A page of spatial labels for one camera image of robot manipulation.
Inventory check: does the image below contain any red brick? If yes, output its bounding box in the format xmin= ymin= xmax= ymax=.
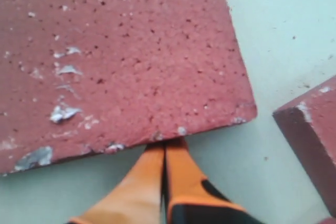
xmin=1 ymin=0 xmax=257 ymax=175
xmin=272 ymin=77 xmax=335 ymax=216

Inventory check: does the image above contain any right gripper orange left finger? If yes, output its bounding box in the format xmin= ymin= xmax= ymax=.
xmin=68 ymin=143 xmax=164 ymax=224

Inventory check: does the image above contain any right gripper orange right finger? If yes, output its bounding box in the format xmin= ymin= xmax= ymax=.
xmin=165 ymin=138 xmax=252 ymax=223

